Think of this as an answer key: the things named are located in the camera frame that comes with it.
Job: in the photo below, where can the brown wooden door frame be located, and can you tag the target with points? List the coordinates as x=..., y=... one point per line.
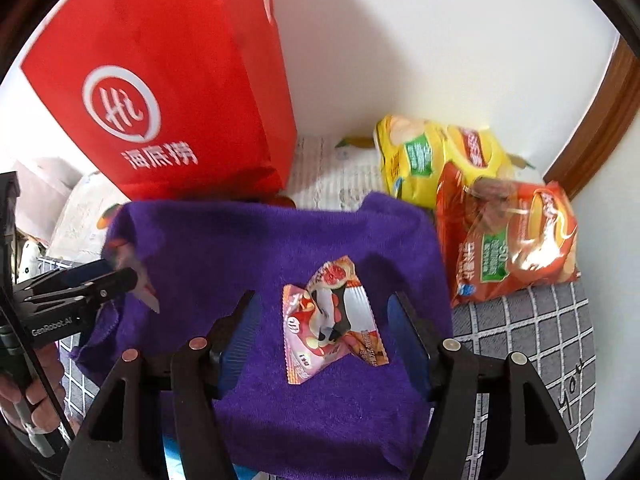
x=600, y=125

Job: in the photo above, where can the red paper bag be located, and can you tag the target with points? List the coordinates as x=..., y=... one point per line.
x=200, y=85

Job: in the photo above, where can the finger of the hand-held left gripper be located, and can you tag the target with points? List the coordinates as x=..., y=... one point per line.
x=75, y=271
x=90, y=290

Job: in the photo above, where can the panda print snack packet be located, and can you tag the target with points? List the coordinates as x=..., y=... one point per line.
x=320, y=330

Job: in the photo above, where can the white plastic bag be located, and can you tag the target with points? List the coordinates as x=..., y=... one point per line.
x=45, y=190

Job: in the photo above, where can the yellow chip bag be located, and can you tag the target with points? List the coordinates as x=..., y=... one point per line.
x=450, y=180

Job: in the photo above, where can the person's left hand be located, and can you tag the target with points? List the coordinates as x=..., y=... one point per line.
x=47, y=370

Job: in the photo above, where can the pink white snack packet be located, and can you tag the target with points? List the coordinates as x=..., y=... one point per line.
x=145, y=290

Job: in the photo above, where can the light blue box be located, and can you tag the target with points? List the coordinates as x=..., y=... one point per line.
x=247, y=475

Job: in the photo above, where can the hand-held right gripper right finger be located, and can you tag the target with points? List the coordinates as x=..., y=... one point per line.
x=407, y=330

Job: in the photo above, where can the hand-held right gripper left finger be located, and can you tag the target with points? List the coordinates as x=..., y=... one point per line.
x=241, y=345

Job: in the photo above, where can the red chip bag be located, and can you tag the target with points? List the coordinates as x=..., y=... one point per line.
x=480, y=270

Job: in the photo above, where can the purple towel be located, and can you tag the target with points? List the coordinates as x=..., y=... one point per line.
x=225, y=245

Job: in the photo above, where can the grey grid bedsheet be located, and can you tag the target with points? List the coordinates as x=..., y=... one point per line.
x=525, y=325

